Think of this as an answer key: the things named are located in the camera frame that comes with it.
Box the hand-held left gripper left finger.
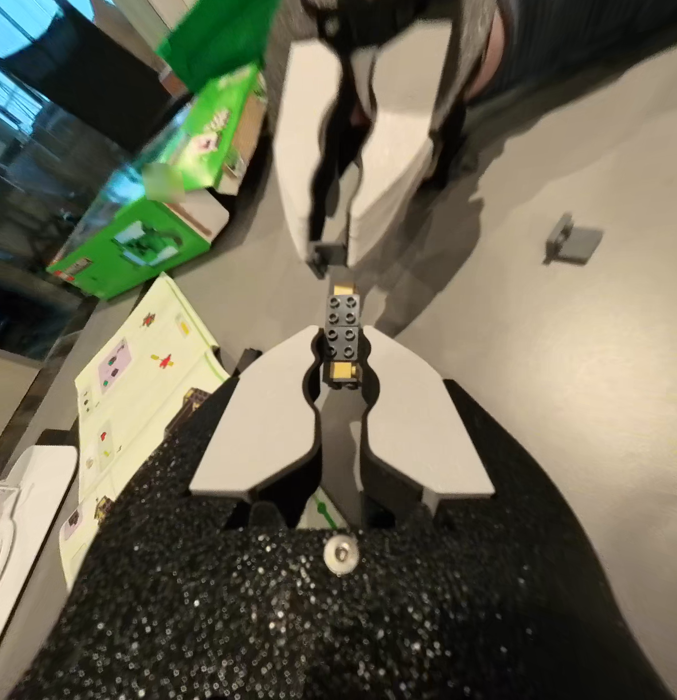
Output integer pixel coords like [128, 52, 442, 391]
[188, 325, 325, 527]

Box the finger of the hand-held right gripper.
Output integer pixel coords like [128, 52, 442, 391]
[274, 40, 354, 270]
[346, 24, 468, 270]

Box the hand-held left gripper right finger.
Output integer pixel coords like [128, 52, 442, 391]
[362, 325, 496, 519]

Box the small dark grey brick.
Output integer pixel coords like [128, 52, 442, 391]
[308, 241, 348, 279]

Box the dark grey and gold brick assembly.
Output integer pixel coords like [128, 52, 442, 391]
[321, 281, 370, 390]

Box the person's right forearm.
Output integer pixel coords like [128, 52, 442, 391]
[461, 0, 677, 106]

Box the dark brown printed brick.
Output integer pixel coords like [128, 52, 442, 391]
[166, 387, 210, 438]

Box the white cardboard box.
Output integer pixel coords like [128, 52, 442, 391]
[177, 187, 231, 242]

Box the green plastic bag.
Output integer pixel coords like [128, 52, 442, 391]
[155, 0, 280, 95]

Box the pale green instruction booklet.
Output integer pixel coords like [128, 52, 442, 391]
[58, 272, 231, 592]

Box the green toy brick box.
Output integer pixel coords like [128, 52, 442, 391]
[45, 65, 269, 303]

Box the black panel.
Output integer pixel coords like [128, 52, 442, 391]
[0, 3, 178, 151]

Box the white tray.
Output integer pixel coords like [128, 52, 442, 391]
[0, 444, 80, 660]

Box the grey bracket brick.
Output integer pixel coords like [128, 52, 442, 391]
[544, 212, 605, 267]

